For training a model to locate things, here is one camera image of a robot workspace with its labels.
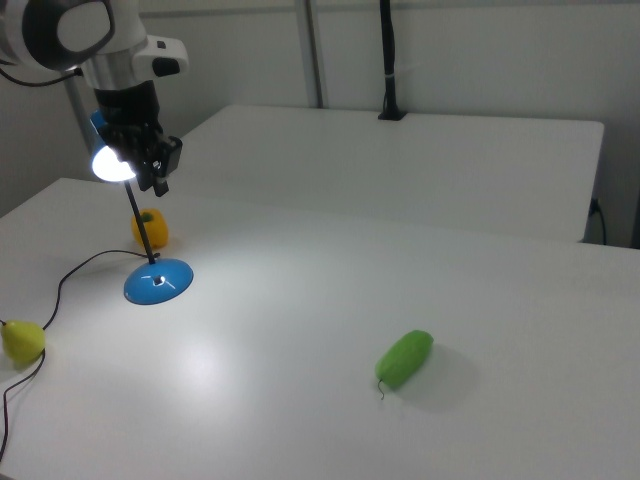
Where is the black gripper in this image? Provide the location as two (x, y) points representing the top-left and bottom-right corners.
(93, 82), (184, 198)

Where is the blue gooseneck desk lamp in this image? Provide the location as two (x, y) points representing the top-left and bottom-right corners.
(88, 109), (195, 307)

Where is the yellow bell pepper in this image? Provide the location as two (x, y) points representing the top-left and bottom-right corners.
(130, 208), (171, 250)

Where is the yellow-green pear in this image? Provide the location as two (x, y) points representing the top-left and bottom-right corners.
(0, 319), (47, 365)

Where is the white folding table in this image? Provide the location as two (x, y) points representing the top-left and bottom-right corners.
(177, 104), (606, 244)

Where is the black clamped pole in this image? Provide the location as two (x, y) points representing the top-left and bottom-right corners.
(377, 0), (407, 122)

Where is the green cucumber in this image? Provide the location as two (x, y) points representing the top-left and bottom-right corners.
(374, 328), (435, 402)

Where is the black lamp power cable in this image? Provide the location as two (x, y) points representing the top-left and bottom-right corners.
(0, 249), (161, 464)

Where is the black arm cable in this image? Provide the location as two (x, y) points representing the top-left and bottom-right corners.
(0, 58), (84, 89)

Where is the grey metal partition post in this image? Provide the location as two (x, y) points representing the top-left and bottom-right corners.
(303, 0), (332, 109)

